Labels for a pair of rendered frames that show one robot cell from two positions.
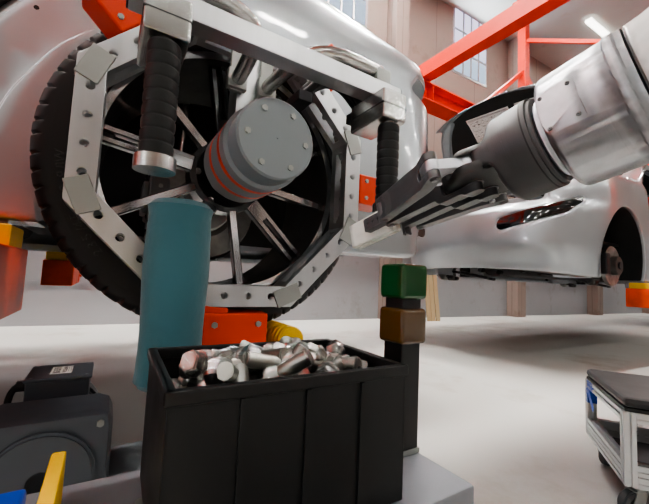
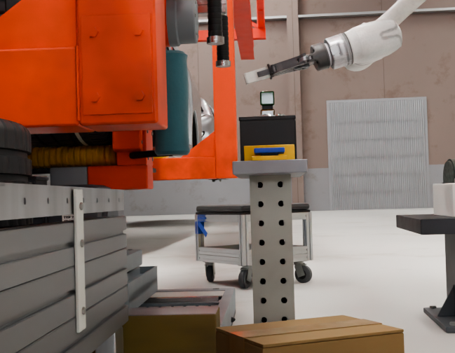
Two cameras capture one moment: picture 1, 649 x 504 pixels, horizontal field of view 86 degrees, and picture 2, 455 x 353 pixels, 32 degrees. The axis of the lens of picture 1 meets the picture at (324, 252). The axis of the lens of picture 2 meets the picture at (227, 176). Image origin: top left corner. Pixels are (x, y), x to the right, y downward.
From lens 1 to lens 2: 1.95 m
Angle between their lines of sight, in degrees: 55
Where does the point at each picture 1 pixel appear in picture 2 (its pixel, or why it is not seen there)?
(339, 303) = not seen: outside the picture
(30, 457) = not seen: hidden behind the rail
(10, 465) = not seen: hidden behind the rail
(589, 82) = (342, 47)
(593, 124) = (342, 56)
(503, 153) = (321, 58)
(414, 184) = (296, 62)
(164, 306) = (186, 109)
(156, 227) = (179, 66)
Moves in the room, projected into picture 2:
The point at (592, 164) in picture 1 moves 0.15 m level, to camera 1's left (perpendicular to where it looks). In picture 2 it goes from (338, 64) to (313, 57)
